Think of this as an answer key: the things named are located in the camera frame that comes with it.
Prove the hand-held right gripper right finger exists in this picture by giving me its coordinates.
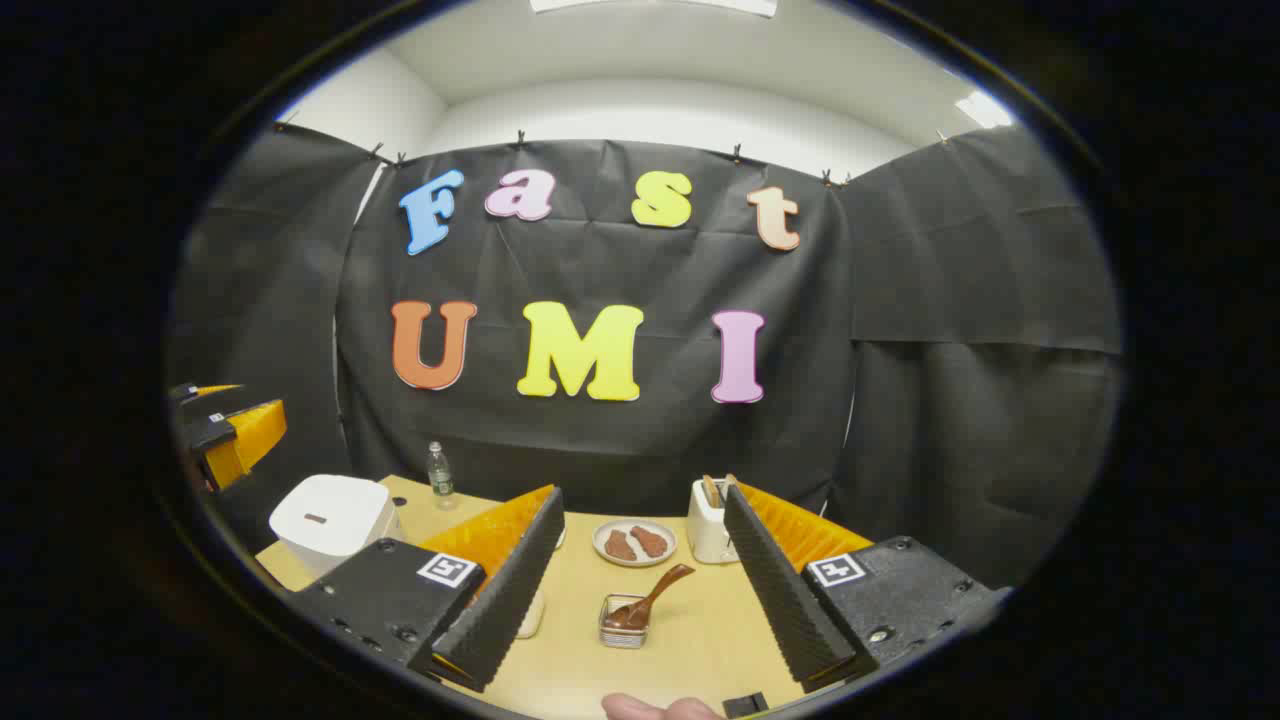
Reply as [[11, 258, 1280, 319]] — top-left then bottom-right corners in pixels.
[[721, 481, 1011, 694]]

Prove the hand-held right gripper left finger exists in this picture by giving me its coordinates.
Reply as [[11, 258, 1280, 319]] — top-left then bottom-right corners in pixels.
[[290, 485, 567, 694]]

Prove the metal wire chopstick holder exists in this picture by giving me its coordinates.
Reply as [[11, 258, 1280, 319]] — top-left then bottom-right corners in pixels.
[[598, 593, 653, 649]]

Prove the white rice cooker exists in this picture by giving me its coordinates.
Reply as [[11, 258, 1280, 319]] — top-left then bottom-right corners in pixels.
[[268, 474, 402, 577]]

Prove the brown wooden spoon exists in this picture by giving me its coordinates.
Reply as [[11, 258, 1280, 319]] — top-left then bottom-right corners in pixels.
[[603, 564, 696, 631]]

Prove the white toaster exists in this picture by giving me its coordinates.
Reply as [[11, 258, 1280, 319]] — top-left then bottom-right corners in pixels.
[[687, 478, 742, 565]]

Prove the white round plate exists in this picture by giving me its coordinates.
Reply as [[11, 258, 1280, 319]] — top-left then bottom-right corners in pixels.
[[592, 518, 679, 569]]

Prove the clear plastic water bottle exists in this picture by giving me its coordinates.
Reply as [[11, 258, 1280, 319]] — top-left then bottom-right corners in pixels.
[[428, 441, 458, 511]]

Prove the ceiling light panel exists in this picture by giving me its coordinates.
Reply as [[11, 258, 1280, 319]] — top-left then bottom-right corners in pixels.
[[528, 0, 779, 18], [955, 90, 1016, 129]]

